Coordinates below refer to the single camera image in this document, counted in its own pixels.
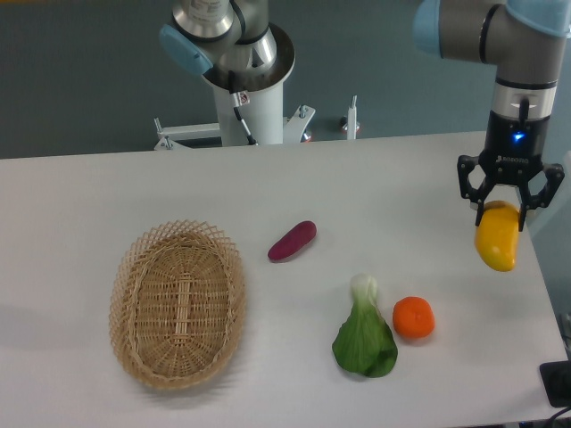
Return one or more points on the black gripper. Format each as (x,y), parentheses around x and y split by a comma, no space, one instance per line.
(512,155)

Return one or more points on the yellow mango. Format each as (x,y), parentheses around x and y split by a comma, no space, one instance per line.
(496,237)

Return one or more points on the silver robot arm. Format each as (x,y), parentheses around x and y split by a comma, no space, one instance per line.
(526,42)

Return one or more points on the woven wicker basket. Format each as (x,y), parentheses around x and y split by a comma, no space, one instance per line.
(178,305)

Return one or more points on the orange tangerine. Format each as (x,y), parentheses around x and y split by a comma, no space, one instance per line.
(413,318)

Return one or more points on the black device at table edge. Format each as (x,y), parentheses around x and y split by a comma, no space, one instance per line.
(556,382)

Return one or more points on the purple sweet potato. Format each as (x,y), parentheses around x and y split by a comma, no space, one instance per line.
(295,240)

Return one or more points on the green bok choy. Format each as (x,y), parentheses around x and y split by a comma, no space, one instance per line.
(364,344)

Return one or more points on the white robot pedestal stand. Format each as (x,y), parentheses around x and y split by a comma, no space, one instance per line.
(247,86)

